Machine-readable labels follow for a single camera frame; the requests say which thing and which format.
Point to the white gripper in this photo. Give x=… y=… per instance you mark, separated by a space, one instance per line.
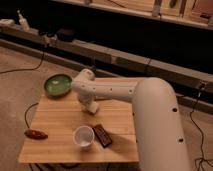
x=85 y=100

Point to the white sponge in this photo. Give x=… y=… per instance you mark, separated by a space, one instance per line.
x=91 y=108

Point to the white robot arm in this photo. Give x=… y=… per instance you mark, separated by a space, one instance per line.
x=160 y=139

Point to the green bowl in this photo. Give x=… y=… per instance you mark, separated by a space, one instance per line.
x=57 y=85

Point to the white paper cup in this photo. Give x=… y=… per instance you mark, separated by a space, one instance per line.
x=83 y=136

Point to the dark brown rectangular block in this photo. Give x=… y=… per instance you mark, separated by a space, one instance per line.
x=102 y=135

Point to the red-brown oblong object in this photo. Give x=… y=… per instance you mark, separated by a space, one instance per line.
x=35 y=134

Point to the black round object on ledge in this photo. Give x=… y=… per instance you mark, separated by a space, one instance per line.
x=66 y=35

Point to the white spray bottle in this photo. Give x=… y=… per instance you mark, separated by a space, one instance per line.
x=23 y=22

